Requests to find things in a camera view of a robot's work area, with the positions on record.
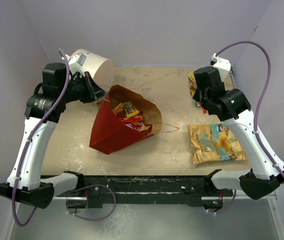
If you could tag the red paper bag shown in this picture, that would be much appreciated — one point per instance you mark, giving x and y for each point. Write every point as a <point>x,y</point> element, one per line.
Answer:
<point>110,134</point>

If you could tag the white cylinder container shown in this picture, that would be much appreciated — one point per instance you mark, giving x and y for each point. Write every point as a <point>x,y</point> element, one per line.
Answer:
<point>101,69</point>

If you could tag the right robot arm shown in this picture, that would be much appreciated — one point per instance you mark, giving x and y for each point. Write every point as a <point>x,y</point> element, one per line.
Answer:
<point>234,110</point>

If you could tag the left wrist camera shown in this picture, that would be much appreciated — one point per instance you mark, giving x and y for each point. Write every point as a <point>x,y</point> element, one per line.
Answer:
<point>76,63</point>

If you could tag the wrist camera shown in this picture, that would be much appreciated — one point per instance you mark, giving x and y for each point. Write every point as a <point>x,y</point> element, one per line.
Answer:
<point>76,63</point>
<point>223,66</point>

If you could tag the colourful candy packet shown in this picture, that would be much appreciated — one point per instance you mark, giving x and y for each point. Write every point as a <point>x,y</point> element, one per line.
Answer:
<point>193,88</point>

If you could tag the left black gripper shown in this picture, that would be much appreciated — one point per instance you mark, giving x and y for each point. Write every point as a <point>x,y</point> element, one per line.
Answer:
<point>93,91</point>

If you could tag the teal candy packet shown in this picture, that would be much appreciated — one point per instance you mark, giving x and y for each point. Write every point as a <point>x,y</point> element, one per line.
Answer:
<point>197,104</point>

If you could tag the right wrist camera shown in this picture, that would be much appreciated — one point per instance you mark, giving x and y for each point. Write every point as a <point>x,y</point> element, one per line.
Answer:
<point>223,66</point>

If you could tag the gold chips bag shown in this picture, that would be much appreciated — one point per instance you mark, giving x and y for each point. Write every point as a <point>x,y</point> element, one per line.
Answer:
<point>214,143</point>

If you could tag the yellow M&M's packet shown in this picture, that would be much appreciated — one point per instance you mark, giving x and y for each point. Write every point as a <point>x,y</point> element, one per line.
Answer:
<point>127,112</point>

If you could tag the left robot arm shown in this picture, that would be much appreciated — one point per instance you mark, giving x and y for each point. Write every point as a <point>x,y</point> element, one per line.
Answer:
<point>60,85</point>

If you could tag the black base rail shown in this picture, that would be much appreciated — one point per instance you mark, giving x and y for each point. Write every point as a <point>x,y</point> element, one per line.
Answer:
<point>190,190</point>

